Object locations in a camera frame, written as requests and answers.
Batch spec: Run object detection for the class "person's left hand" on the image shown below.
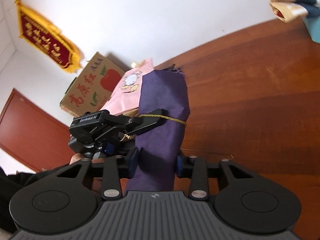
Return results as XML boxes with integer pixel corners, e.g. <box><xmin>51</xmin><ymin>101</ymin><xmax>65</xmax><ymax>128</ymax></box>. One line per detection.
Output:
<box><xmin>69</xmin><ymin>154</ymin><xmax>108</xmax><ymax>165</ymax></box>

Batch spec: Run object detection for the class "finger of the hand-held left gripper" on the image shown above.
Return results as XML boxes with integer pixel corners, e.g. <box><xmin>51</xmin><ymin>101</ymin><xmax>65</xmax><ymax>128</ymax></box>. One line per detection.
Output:
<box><xmin>109</xmin><ymin>109</ymin><xmax>166</xmax><ymax>137</ymax></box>

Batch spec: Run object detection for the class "yellow rubber band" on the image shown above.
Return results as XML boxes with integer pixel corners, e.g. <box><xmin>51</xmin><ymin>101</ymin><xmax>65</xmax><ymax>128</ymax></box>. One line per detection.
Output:
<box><xmin>137</xmin><ymin>114</ymin><xmax>187</xmax><ymax>127</ymax></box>

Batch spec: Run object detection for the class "red pennant with gold fringe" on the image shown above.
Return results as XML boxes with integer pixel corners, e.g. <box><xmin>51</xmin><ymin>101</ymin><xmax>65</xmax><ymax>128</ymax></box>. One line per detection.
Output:
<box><xmin>14</xmin><ymin>0</ymin><xmax>83</xmax><ymax>74</ymax></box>

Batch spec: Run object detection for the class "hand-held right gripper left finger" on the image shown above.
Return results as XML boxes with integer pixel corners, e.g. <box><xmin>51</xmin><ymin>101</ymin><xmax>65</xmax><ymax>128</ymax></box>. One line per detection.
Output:
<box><xmin>57</xmin><ymin>147</ymin><xmax>139</xmax><ymax>201</ymax></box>

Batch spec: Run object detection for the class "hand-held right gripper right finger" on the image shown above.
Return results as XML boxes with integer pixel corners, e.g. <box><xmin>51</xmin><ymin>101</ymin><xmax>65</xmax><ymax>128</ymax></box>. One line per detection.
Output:
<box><xmin>176</xmin><ymin>155</ymin><xmax>253</xmax><ymax>201</ymax></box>

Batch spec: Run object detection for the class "pink paper bag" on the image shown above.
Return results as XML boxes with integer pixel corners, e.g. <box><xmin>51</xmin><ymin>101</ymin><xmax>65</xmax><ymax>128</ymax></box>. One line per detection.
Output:
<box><xmin>100</xmin><ymin>57</ymin><xmax>155</xmax><ymax>117</ymax></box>

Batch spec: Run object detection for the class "cardboard fruit box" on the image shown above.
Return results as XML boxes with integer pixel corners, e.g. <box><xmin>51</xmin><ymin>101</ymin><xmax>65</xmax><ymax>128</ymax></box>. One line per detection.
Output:
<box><xmin>59</xmin><ymin>51</ymin><xmax>130</xmax><ymax>117</ymax></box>

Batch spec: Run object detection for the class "red wooden door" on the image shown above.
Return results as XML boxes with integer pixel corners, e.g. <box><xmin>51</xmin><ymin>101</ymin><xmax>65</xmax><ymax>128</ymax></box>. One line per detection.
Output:
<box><xmin>0</xmin><ymin>87</ymin><xmax>72</xmax><ymax>173</ymax></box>

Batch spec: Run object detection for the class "light blue box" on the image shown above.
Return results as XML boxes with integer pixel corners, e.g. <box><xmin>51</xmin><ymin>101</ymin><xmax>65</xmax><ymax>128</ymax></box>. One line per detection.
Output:
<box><xmin>301</xmin><ymin>0</ymin><xmax>320</xmax><ymax>43</ymax></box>

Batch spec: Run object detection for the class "purple shopping bag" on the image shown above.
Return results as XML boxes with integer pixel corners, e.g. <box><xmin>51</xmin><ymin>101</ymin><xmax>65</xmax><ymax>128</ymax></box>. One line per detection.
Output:
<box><xmin>125</xmin><ymin>70</ymin><xmax>191</xmax><ymax>193</ymax></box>

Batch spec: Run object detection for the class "black cloth bag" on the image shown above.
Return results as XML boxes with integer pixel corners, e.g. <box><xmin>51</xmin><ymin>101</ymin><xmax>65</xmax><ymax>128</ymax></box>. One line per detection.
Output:
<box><xmin>160</xmin><ymin>64</ymin><xmax>187</xmax><ymax>79</ymax></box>

